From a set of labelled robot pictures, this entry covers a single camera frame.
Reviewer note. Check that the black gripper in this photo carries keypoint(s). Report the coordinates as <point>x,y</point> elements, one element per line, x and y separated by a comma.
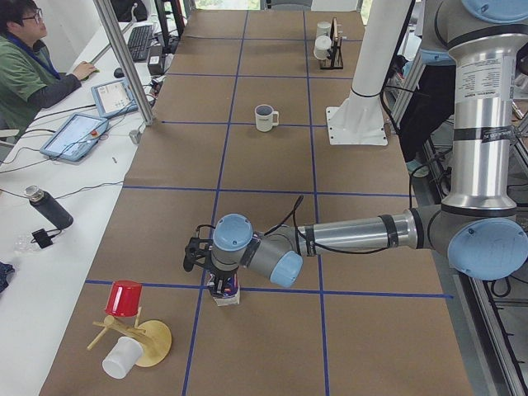
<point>223,275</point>

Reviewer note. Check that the white mug grey inside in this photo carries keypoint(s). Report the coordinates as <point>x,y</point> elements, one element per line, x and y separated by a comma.
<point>266,118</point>

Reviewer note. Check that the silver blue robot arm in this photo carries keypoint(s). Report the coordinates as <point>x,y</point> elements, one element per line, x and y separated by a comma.
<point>474,226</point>

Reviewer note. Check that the red cup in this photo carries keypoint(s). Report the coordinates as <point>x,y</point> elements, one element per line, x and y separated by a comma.
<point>123,300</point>

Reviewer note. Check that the wooden cup tree stand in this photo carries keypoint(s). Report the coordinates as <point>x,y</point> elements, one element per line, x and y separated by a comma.
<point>154,336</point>

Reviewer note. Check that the white plastic cup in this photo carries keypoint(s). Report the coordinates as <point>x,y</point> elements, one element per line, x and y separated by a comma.
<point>122,357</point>

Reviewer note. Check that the white cup on rack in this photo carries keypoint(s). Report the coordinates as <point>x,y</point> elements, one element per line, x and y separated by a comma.
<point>323,28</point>
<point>322,47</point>

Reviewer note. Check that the black water bottle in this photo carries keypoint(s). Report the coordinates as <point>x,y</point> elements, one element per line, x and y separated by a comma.
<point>49,207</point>

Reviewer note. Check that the blue teach pendant near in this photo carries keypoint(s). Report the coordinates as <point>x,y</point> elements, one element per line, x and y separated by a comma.
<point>75,138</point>

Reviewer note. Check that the blue teach pendant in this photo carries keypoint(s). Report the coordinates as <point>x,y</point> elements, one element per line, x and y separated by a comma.
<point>114,98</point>
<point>75,138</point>

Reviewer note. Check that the blue teach pendant far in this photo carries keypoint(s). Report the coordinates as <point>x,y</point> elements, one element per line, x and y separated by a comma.
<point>114,98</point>

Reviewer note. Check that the black computer mouse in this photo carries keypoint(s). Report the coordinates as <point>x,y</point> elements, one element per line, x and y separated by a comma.
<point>119,73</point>

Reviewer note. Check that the black power adapter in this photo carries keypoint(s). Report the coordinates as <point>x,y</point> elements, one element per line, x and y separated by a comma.
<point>156,60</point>

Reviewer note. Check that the black keyboard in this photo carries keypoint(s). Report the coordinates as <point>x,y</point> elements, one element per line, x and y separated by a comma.
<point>139,42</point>

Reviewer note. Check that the person in green shirt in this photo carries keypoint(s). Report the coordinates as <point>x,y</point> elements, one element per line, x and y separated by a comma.
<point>29,80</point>

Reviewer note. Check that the white camera pole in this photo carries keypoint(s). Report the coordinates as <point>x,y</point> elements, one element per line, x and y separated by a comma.
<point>386,21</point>

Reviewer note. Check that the black wire cup rack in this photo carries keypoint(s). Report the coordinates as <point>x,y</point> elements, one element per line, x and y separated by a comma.
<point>334,61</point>

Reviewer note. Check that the aluminium frame post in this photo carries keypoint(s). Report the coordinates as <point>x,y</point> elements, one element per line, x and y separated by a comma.
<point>120,49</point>

